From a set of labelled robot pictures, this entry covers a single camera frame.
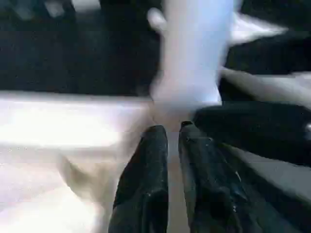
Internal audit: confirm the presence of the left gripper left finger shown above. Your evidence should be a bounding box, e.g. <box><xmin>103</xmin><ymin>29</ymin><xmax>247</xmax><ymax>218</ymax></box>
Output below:
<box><xmin>108</xmin><ymin>125</ymin><xmax>169</xmax><ymax>233</ymax></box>

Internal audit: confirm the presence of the white plastic table leg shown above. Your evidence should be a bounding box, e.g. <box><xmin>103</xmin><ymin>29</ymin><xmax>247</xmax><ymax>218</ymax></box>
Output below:
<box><xmin>147</xmin><ymin>0</ymin><xmax>234</xmax><ymax>104</ymax></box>

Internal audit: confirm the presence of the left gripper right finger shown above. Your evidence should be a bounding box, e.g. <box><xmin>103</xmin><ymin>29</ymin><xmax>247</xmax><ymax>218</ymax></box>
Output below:
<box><xmin>178</xmin><ymin>120</ymin><xmax>248</xmax><ymax>233</ymax></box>

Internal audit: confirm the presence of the white plastic table top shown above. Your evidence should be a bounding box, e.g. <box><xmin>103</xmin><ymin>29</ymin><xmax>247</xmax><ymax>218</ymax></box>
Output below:
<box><xmin>0</xmin><ymin>91</ymin><xmax>195</xmax><ymax>233</ymax></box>

